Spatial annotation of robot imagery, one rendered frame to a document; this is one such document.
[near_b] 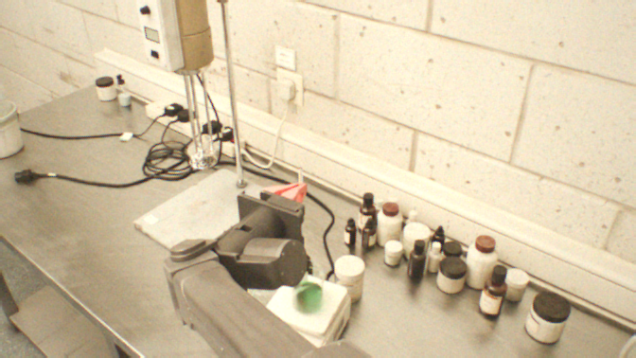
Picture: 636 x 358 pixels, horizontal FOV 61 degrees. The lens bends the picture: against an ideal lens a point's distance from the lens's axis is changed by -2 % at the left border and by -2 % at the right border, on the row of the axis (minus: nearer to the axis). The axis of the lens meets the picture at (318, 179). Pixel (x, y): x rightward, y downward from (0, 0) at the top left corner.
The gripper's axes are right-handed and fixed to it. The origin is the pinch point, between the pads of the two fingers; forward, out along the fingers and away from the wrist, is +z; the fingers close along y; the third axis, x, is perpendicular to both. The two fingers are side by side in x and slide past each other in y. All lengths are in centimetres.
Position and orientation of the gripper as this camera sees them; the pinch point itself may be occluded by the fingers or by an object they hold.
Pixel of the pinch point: (301, 188)
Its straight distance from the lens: 83.6
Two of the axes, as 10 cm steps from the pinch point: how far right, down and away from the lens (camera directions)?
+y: -8.7, -2.8, 4.0
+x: 0.1, 8.2, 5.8
